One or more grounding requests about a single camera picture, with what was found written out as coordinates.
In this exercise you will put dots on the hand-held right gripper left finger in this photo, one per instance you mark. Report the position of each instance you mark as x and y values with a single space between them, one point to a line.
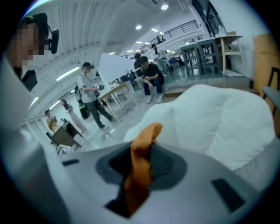
102 168

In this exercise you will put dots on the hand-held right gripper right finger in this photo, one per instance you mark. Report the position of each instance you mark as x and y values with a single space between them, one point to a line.
168 164

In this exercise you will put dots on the orange cushion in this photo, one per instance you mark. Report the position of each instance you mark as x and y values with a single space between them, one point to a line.
140 166

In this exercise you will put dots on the dark brown cabinet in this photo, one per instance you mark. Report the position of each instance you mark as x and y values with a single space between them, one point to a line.
65 135

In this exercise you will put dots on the green and black bag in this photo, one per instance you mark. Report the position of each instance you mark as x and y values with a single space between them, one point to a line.
84 110

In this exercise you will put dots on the white puffy quilt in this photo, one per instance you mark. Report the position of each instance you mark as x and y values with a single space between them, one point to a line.
218 122

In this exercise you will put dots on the black backpack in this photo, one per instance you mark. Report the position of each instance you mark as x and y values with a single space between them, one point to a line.
77 94

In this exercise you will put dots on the light wooden table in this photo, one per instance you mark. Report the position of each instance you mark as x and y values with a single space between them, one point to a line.
118 89

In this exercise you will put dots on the person's white shirt torso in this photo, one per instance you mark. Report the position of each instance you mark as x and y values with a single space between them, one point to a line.
19 135

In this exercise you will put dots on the grey upholstered seat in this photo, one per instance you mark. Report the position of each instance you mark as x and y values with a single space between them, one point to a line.
260 162

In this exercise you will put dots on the long tube ceiling light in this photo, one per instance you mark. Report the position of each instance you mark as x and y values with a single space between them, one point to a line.
67 73

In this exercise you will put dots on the white partition panel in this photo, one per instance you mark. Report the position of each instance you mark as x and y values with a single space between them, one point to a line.
116 67

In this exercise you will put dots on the dark green tall table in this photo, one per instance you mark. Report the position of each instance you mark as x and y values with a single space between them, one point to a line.
208 52
190 52

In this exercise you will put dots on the dark chair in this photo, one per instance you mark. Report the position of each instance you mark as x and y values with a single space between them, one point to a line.
272 92

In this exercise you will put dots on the black balcony railing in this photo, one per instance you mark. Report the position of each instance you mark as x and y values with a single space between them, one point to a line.
175 30

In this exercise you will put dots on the white round side table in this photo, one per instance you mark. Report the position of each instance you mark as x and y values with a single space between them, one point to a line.
229 39

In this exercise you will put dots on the round ceiling light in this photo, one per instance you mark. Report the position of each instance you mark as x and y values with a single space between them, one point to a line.
138 27
164 6

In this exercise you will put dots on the person's head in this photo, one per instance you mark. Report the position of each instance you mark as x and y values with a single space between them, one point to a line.
26 43

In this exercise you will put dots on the white picture frame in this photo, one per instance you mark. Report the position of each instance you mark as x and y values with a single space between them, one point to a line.
64 149

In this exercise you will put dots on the black head-worn camera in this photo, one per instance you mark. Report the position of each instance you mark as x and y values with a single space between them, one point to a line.
53 40

